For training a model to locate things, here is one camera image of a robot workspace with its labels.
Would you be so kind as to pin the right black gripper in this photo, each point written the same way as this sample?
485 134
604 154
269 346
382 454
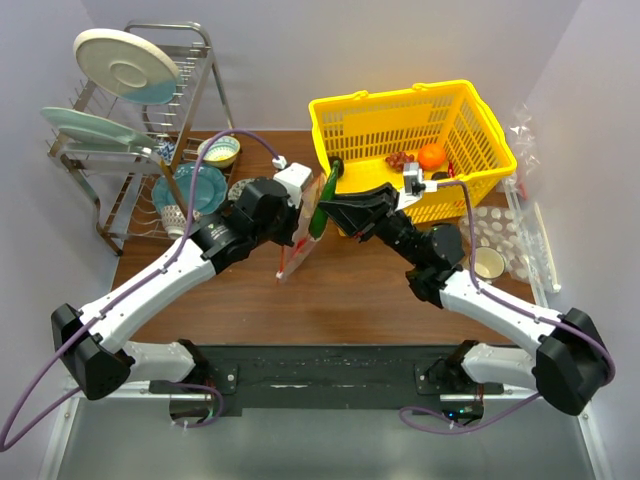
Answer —
361 210

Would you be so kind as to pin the red grape bunch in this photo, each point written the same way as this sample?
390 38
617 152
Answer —
397 160

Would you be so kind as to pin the clear zip top bag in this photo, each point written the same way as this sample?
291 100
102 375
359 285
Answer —
312 224

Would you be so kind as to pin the orange fruit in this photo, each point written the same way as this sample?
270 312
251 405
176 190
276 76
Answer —
431 157

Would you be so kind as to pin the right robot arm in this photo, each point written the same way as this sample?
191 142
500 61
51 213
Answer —
561 356

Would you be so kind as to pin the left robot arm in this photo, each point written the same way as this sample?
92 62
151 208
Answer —
95 341

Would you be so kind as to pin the polka dot plastic bag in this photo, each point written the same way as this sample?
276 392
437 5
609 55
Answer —
496 228

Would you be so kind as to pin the clear plastic bag pile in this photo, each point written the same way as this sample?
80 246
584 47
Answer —
526 184

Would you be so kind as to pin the yellow plastic basket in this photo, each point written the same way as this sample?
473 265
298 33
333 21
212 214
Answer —
364 128

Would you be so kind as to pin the cream ceramic mug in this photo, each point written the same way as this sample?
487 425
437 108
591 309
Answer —
488 264

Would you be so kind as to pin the dark floral bowl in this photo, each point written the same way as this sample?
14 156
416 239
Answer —
237 190

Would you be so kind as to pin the teal patterned bowl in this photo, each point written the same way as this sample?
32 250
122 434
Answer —
220 154

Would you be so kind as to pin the teal scalloped plate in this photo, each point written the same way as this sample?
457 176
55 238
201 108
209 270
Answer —
210 192

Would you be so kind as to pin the patterned cup in rack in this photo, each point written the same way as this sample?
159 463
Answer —
173 221

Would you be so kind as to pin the blue patterned small dish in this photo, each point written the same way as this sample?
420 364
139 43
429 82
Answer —
166 149

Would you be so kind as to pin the metal dish rack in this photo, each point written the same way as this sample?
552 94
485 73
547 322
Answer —
119 179

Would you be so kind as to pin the white and blue plate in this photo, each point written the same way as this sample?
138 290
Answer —
127 66

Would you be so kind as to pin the pale green plate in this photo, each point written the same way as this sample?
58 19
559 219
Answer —
91 129

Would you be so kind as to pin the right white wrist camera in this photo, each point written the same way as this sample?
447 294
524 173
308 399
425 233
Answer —
415 187

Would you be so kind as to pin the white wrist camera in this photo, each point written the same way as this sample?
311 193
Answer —
295 178
415 187

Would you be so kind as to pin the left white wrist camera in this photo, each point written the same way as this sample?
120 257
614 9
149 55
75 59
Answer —
295 178

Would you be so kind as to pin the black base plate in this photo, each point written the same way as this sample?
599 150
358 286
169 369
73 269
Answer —
334 377

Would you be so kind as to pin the aluminium rail frame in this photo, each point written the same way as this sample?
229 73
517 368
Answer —
153 431

